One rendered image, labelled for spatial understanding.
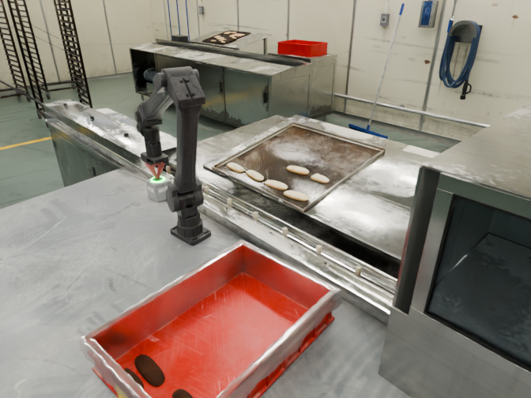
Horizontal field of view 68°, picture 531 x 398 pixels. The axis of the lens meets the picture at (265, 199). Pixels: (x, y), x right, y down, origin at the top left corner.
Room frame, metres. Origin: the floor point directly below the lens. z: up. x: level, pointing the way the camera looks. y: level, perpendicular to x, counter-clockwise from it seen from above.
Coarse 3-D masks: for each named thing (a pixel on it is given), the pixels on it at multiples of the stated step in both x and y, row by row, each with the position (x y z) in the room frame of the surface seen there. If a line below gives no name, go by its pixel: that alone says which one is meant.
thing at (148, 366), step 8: (136, 360) 0.59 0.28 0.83; (144, 360) 0.59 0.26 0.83; (152, 360) 0.59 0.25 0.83; (128, 368) 0.58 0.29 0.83; (144, 368) 0.57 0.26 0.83; (152, 368) 0.57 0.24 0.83; (136, 376) 0.55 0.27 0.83; (144, 376) 0.55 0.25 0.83; (152, 376) 0.55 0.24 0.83; (160, 376) 0.55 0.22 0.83; (152, 384) 0.54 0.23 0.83; (160, 384) 0.54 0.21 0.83; (176, 392) 0.51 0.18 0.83; (184, 392) 0.51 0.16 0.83
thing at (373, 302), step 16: (64, 128) 2.22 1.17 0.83; (96, 144) 1.89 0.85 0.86; (144, 176) 1.55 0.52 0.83; (208, 208) 1.22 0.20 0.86; (224, 208) 1.21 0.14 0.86; (224, 224) 1.15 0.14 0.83; (240, 224) 1.11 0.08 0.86; (256, 224) 1.11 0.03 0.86; (256, 240) 1.04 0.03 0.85; (272, 240) 1.01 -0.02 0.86; (288, 256) 0.94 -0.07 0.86; (304, 256) 0.93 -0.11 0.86; (320, 272) 0.85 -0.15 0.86; (336, 272) 0.85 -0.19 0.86; (352, 288) 0.79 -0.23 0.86; (368, 288) 0.79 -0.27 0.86; (352, 304) 0.78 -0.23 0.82; (368, 304) 0.74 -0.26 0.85; (384, 304) 0.73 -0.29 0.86; (384, 320) 0.71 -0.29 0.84
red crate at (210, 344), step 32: (224, 288) 0.83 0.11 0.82; (256, 288) 0.83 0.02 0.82; (192, 320) 0.72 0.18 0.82; (224, 320) 0.72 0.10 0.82; (256, 320) 0.72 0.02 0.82; (288, 320) 0.72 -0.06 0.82; (128, 352) 0.62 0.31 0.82; (160, 352) 0.62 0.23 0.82; (192, 352) 0.62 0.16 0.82; (224, 352) 0.62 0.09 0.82; (256, 352) 0.62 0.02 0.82; (192, 384) 0.54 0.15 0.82; (224, 384) 0.54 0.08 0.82
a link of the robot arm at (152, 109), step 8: (160, 80) 1.05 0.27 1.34; (160, 88) 1.06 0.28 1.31; (152, 96) 1.24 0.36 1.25; (160, 96) 1.16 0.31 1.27; (168, 96) 1.13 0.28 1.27; (144, 104) 1.32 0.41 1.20; (152, 104) 1.25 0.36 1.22; (160, 104) 1.19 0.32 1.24; (168, 104) 1.21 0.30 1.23; (144, 112) 1.31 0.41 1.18; (152, 112) 1.27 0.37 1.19; (160, 112) 1.28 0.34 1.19; (144, 120) 1.32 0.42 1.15; (152, 120) 1.36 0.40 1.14
